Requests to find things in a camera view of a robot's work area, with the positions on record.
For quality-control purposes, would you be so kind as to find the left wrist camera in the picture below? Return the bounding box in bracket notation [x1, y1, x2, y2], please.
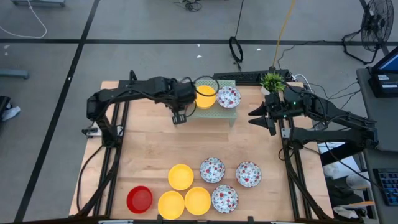
[172, 112, 188, 126]

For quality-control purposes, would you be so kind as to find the black desktop device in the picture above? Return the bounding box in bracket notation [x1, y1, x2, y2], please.
[368, 73, 398, 99]

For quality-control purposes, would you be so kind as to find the white floor cable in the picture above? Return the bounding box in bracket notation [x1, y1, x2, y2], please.
[0, 0, 48, 40]

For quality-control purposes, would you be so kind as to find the yellow plastic bowl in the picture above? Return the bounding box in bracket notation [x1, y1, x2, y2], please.
[195, 85, 217, 110]
[184, 186, 212, 217]
[167, 164, 195, 191]
[157, 190, 185, 220]

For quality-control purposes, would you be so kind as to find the black power strip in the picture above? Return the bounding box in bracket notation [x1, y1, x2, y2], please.
[213, 68, 293, 85]

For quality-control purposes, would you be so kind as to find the red plastic bowl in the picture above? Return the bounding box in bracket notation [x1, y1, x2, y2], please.
[126, 185, 154, 215]

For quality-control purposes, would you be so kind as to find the black coiled cable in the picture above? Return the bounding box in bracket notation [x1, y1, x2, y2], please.
[229, 36, 244, 72]

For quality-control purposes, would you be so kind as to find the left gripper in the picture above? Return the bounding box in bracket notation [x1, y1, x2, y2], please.
[169, 81, 200, 113]

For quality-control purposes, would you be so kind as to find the computer monitor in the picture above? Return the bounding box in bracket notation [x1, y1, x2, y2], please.
[371, 46, 398, 75]

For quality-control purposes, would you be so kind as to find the person's shoe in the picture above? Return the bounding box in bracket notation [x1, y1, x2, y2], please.
[0, 105, 21, 122]
[345, 173, 373, 190]
[332, 205, 368, 220]

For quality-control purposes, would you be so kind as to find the green perforated metal shelf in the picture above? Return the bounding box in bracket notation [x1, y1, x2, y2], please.
[185, 79, 238, 128]

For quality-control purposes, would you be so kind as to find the yellow extension cable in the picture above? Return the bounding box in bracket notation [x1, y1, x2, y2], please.
[272, 0, 296, 68]

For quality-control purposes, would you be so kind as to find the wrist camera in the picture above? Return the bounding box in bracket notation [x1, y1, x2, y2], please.
[265, 92, 279, 105]
[172, 112, 188, 126]

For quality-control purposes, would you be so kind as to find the black computer keyboard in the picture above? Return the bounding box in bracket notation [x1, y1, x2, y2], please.
[373, 167, 398, 207]

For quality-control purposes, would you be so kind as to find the black cable bundle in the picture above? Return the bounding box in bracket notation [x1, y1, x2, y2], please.
[174, 0, 203, 12]

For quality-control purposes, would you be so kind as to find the black aluminium table frame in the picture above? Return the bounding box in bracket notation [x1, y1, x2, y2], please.
[70, 70, 335, 224]

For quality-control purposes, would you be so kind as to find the white connector box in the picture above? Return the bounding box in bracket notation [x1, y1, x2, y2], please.
[82, 126, 102, 138]

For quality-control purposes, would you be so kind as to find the grey cart base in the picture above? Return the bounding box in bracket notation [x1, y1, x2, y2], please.
[11, 0, 67, 7]
[0, 68, 30, 80]

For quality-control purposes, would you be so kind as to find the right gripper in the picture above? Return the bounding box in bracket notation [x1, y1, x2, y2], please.
[248, 92, 295, 137]

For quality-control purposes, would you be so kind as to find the grey desk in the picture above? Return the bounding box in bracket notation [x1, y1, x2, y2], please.
[356, 67, 398, 153]

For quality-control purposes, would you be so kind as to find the black floor fan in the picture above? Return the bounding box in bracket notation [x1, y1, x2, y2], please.
[341, 0, 395, 65]

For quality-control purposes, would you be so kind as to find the artificial plant in white pot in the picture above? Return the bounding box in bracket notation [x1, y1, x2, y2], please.
[259, 72, 287, 98]

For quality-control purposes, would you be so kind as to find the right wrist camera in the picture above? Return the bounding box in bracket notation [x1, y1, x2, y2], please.
[265, 92, 279, 105]

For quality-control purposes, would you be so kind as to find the floral ceramic bowl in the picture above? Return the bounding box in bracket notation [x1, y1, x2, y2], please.
[199, 157, 226, 184]
[216, 86, 242, 109]
[211, 184, 239, 214]
[235, 161, 262, 189]

